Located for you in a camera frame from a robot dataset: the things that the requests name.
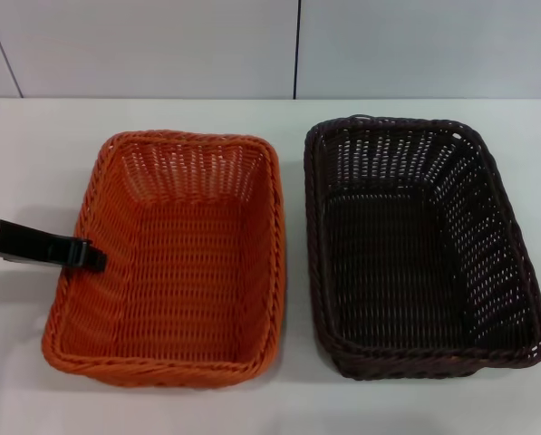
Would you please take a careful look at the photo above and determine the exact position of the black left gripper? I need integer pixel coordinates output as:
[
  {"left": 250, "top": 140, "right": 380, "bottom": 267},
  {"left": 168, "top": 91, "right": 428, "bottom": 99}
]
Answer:
[{"left": 0, "top": 219, "right": 108, "bottom": 274}]

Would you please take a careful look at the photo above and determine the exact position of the dark brown woven basket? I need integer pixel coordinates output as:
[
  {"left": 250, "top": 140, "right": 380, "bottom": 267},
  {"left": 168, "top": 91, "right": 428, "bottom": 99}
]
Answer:
[{"left": 304, "top": 113, "right": 541, "bottom": 381}]

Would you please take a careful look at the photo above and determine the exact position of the orange woven basket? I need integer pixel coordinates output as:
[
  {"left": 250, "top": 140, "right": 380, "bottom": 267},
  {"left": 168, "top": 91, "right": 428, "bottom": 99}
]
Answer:
[{"left": 41, "top": 130, "right": 288, "bottom": 387}]

